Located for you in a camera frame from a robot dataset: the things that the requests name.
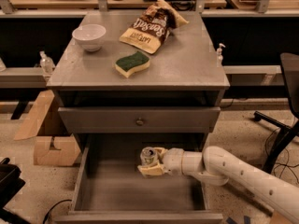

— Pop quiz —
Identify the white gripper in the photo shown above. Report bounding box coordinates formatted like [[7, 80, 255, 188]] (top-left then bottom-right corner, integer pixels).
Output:
[[137, 147, 184, 176]]

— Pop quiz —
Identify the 7up soda can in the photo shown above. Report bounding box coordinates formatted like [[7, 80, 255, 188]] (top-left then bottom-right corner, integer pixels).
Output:
[[140, 147, 158, 166]]

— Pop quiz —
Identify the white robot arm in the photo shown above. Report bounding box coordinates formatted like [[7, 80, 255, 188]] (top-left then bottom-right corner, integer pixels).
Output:
[[137, 146, 299, 224]]

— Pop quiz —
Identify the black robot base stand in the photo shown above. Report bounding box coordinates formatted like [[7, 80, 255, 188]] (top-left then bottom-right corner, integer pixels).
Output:
[[252, 52, 299, 175]]

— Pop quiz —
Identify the open grey middle drawer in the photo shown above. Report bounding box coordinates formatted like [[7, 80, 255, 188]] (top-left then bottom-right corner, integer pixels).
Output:
[[54, 133, 222, 224]]

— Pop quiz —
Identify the grey drawer cabinet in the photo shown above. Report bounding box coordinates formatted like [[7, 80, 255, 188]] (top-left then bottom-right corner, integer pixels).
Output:
[[48, 10, 229, 150]]

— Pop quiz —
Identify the closed drawer with knob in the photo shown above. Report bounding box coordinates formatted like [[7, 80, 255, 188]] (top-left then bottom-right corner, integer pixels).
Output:
[[58, 107, 221, 133]]

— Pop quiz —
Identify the cardboard box on floor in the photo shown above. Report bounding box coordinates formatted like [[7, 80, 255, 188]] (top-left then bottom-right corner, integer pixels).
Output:
[[14, 90, 80, 167]]

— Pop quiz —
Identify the green yellow sponge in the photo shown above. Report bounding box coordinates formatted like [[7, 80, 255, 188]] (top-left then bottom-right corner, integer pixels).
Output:
[[115, 51, 150, 77]]

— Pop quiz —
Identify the white pump bottle right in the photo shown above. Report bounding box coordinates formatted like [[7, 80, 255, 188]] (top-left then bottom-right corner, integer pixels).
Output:
[[216, 43, 226, 65]]

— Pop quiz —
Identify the brown chip bag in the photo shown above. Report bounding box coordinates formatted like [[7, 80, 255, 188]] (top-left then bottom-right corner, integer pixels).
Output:
[[120, 0, 189, 54]]

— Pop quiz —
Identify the cardboard piece bottom right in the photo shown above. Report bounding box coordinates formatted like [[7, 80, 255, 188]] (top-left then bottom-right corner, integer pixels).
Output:
[[269, 211, 291, 224]]

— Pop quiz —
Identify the white ceramic bowl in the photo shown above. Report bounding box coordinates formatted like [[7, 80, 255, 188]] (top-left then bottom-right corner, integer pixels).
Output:
[[72, 24, 107, 52]]

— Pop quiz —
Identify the clear sanitizer bottle left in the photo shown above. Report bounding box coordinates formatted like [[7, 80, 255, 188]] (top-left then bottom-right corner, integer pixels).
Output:
[[39, 51, 55, 75]]

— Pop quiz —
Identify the black floor cable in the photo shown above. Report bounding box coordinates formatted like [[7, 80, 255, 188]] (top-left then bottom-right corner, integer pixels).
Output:
[[42, 199, 73, 224]]

